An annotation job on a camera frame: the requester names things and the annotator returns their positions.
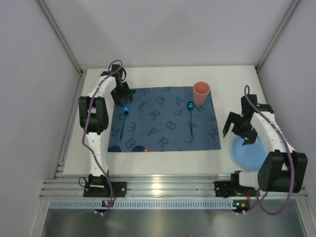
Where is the blue plastic plate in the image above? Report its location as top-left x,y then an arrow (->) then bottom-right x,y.
232,136 -> 267,171

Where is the pink plastic cup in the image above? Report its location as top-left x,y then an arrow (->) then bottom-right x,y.
193,81 -> 210,106

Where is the blue plastic spoon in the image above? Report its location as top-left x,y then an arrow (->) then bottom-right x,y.
187,101 -> 194,137

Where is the blue lettered cloth placemat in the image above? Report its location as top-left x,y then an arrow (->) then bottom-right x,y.
108,87 -> 221,153

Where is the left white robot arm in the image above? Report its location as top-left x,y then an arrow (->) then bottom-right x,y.
79,60 -> 133,186

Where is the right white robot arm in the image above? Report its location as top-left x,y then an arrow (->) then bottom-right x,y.
223,94 -> 308,193

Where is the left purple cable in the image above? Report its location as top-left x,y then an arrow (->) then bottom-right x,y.
81,59 -> 124,218

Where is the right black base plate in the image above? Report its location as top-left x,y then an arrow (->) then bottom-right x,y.
214,181 -> 256,198

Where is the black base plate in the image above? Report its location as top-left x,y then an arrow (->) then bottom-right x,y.
214,181 -> 256,198
83,182 -> 127,198

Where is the aluminium front rail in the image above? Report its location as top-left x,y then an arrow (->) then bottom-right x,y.
39,174 -> 309,199

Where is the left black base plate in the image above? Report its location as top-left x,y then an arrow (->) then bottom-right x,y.
83,182 -> 127,198

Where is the slotted white cable duct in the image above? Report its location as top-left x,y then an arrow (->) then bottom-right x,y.
49,199 -> 249,210

